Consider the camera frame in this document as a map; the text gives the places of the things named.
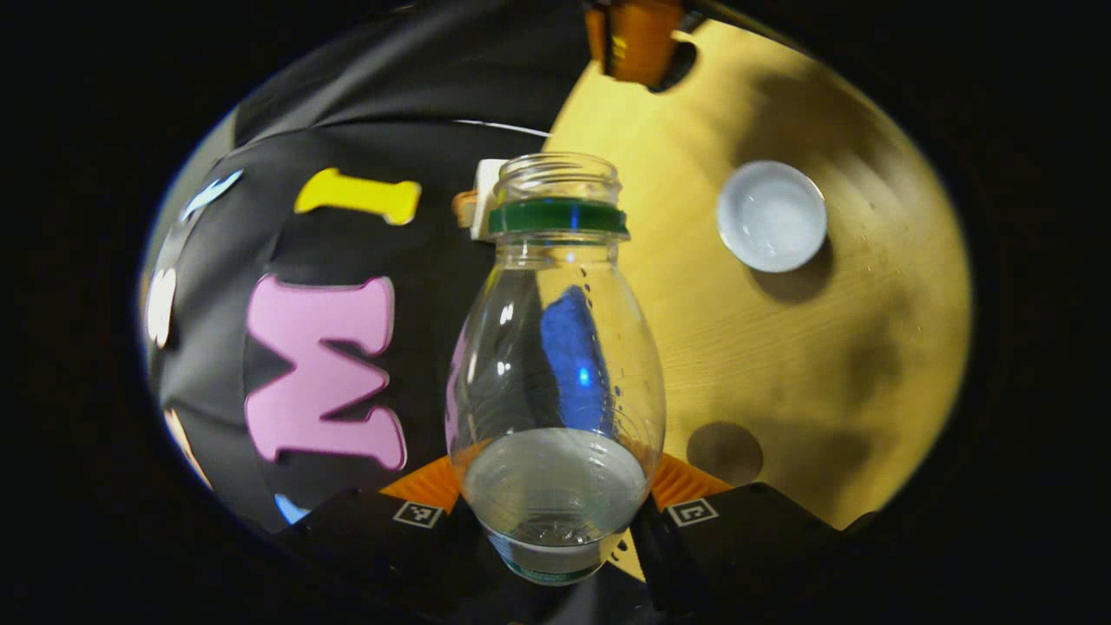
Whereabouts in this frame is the white teacup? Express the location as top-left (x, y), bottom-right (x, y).
top-left (716, 160), bottom-right (829, 274)

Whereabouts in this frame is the black backdrop cloth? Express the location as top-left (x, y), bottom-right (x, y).
top-left (139, 4), bottom-right (608, 530)

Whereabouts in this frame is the thin toaster cable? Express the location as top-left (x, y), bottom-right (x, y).
top-left (453, 119), bottom-right (553, 140)

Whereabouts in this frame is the round brown coaster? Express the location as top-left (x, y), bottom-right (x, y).
top-left (686, 422), bottom-right (765, 487)

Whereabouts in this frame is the white toaster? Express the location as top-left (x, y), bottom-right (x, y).
top-left (469, 158), bottom-right (509, 242)

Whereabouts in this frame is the clear plastic water bottle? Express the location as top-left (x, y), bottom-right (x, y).
top-left (444, 152), bottom-right (667, 587)

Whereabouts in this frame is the blue towel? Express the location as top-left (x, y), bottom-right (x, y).
top-left (538, 285), bottom-right (615, 435)

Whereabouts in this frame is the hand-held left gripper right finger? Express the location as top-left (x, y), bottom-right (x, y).
top-left (629, 451), bottom-right (856, 609)

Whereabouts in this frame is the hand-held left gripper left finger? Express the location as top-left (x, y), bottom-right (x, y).
top-left (278, 454), bottom-right (487, 609)

